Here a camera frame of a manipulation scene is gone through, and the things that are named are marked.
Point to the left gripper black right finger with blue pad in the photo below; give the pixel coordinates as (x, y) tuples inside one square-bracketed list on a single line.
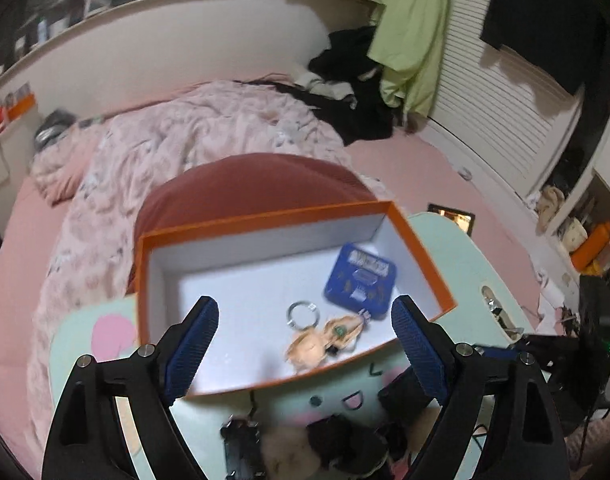
[(524, 438)]

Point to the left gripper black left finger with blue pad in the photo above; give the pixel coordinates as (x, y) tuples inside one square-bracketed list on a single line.
[(86, 439)]

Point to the black hair claw clip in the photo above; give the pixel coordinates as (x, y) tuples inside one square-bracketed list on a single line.
[(243, 449)]

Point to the black lace scrunchie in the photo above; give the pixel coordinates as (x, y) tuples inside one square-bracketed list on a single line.
[(349, 448)]

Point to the white fur pompom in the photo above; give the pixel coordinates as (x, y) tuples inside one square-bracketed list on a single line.
[(287, 454)]

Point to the blue metal tin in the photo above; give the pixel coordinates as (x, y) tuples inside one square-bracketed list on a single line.
[(361, 282)]

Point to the doll keychain with ring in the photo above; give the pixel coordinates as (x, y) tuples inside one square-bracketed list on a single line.
[(314, 342)]

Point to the orange cardboard box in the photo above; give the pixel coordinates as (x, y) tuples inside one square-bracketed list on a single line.
[(267, 273)]

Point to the orange bottle on shelf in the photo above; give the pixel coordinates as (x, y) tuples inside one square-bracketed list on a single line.
[(589, 250)]

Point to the tablet on bed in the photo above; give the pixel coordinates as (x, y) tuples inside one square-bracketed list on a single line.
[(464, 219)]

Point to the pink floral duvet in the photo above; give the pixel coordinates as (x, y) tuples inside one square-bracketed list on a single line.
[(118, 163)]

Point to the white bedside drawer cabinet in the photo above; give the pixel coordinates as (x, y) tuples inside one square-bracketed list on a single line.
[(16, 152)]

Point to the black clothes pile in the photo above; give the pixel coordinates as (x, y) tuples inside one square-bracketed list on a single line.
[(341, 86)]

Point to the black hanging garment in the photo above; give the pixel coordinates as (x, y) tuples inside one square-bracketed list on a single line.
[(568, 39)]

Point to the green hanging garment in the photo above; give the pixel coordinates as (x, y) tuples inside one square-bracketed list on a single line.
[(408, 45)]

